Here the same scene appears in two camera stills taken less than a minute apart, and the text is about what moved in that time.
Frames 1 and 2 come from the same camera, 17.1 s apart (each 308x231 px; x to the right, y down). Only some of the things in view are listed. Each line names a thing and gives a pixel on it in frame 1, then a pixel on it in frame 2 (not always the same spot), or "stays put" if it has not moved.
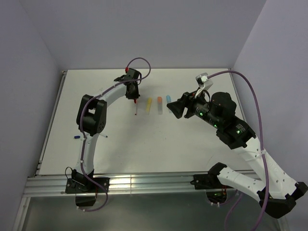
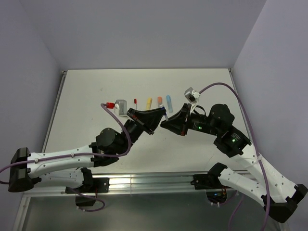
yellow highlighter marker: x=148 y=104 stays put
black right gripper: x=177 y=107 to x=177 y=122
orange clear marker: x=160 y=105 stays put
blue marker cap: x=168 y=98 stays put
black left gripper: x=135 y=96 to x=151 y=119
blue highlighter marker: x=168 y=101 stays put
